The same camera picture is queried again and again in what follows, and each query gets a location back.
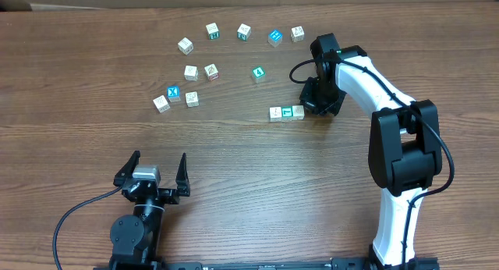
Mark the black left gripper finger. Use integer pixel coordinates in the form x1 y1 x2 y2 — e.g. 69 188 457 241
175 153 190 197
113 151 140 187

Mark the wooden cube ice cream drawing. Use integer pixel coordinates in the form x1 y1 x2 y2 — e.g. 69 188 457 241
292 105 305 120

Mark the green number seven cube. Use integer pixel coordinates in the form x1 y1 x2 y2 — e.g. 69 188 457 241
281 106 293 121

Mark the wooden cube with hook drawing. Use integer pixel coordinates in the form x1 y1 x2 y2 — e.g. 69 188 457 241
269 107 282 122

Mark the wooden cube letter I side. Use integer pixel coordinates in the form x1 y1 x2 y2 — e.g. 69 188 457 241
186 91 199 108

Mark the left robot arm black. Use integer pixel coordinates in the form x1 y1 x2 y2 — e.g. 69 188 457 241
108 151 190 269

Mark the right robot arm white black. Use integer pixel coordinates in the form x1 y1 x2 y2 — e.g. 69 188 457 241
300 43 442 269

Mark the wooden cube yellow side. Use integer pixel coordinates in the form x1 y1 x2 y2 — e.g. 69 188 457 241
291 26 305 42

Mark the green number four cube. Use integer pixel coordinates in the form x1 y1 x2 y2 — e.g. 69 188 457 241
252 66 266 83

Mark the blue top wooden cube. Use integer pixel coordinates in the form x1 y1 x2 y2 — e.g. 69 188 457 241
268 30 283 48

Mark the wooden cube fish drawing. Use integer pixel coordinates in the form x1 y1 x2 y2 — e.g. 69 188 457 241
153 95 170 113

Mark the blue letter X cube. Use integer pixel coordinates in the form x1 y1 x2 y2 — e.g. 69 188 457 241
167 86 181 102

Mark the wooden cube green J side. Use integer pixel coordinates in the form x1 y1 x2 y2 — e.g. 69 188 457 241
237 23 251 41

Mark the wooden cube globe drawing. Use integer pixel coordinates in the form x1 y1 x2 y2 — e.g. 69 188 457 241
184 66 199 81

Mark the wooden cube red Y side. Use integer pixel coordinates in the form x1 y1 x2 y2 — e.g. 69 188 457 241
204 64 219 81

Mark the wooden cube green letter side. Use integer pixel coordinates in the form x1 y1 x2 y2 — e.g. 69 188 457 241
206 23 220 40

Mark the plain wooden cube far left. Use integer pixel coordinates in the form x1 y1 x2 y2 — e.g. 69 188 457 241
178 37 193 55

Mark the right black cable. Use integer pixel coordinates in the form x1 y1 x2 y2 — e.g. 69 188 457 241
288 58 455 270

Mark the black cable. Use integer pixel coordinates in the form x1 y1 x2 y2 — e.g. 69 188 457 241
288 58 455 270
52 186 125 270

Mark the left black cable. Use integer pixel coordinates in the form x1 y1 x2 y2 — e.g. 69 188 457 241
52 186 125 270

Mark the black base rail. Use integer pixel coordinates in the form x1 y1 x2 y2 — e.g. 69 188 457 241
155 256 441 270

